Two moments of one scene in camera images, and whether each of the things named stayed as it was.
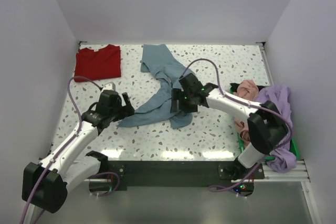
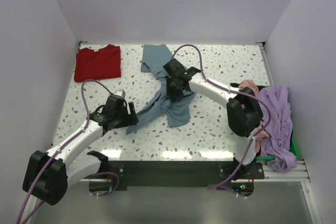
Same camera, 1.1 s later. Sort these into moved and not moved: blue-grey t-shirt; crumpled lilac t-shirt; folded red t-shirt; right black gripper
Moved: right black gripper; blue-grey t-shirt
Not moved: folded red t-shirt; crumpled lilac t-shirt
